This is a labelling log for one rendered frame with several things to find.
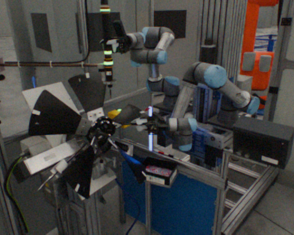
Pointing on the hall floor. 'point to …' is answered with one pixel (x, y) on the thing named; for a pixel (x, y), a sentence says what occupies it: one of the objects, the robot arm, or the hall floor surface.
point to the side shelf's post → (60, 221)
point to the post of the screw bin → (148, 208)
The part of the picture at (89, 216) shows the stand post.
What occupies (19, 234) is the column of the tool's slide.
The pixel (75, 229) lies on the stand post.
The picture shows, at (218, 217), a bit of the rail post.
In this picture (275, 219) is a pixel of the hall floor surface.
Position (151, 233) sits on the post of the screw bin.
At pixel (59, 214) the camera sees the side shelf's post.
